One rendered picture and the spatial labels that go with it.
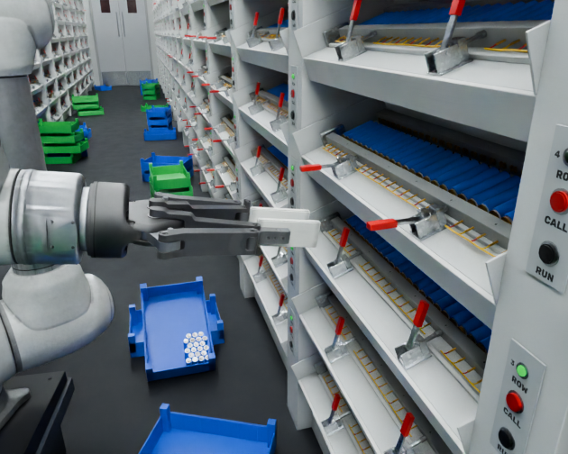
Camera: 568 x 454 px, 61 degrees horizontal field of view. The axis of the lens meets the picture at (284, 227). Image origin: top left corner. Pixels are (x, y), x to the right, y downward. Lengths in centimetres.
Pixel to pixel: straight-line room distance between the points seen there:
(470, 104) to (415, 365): 36
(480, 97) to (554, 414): 28
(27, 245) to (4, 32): 57
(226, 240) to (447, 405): 34
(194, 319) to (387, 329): 98
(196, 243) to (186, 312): 120
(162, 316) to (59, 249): 119
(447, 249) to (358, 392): 43
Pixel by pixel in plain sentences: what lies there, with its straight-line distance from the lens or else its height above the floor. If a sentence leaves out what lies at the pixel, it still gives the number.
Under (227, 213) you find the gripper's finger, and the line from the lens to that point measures 54.
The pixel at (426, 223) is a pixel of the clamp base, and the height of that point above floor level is 75.
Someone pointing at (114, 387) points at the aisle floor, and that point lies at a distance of 157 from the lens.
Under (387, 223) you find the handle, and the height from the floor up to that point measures 76.
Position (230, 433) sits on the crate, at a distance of 135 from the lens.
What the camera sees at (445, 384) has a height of 56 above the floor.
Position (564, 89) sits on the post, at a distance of 42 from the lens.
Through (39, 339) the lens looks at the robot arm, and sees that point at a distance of 110.
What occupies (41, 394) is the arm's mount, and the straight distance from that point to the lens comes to 123.
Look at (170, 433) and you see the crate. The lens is 139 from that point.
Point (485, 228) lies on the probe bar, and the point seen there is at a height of 77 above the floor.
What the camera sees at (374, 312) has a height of 55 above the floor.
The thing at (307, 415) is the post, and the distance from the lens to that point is 135.
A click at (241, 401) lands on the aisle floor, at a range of 145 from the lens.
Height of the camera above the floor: 97
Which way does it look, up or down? 22 degrees down
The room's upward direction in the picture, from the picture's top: straight up
